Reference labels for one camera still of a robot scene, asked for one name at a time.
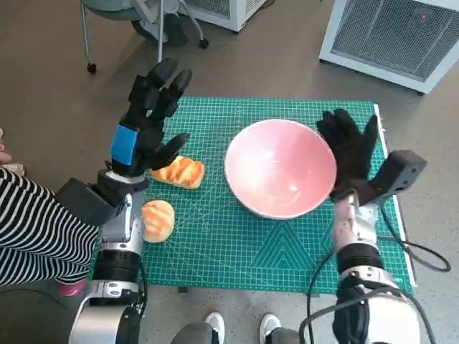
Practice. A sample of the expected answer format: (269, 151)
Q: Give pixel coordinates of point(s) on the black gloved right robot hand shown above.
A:
(349, 154)

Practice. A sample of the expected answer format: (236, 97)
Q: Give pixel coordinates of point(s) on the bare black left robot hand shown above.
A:
(143, 136)

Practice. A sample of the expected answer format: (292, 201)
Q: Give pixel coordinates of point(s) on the long toy bread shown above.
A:
(186, 173)

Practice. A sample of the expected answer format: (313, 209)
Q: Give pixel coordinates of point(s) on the pink bowl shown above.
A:
(279, 168)

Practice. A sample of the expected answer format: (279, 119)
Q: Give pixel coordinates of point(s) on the round toy bread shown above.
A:
(159, 222)

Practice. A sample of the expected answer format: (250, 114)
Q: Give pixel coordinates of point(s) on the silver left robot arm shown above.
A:
(118, 222)

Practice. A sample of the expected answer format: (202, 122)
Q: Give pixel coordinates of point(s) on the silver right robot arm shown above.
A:
(355, 229)

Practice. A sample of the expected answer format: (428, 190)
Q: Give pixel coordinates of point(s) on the seated person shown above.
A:
(172, 30)

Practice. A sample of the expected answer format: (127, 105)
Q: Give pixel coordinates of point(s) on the large white mesh cabinet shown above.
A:
(387, 36)

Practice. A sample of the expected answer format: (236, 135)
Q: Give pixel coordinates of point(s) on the grey rolling chair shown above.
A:
(107, 5)

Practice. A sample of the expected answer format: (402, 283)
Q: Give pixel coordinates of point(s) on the person in stripes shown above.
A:
(36, 222)

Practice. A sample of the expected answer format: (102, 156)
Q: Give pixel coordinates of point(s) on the green cutting mat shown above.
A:
(222, 251)

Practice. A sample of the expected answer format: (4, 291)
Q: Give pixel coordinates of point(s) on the small white louvred cabinet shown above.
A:
(236, 14)

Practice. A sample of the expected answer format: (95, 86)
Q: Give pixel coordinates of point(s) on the white shoe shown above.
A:
(269, 322)
(215, 322)

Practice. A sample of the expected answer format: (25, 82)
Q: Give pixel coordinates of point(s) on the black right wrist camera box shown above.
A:
(401, 168)

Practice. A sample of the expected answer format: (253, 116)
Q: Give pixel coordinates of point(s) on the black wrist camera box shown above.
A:
(82, 200)
(401, 168)

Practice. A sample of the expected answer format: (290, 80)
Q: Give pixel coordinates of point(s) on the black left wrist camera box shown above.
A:
(82, 200)

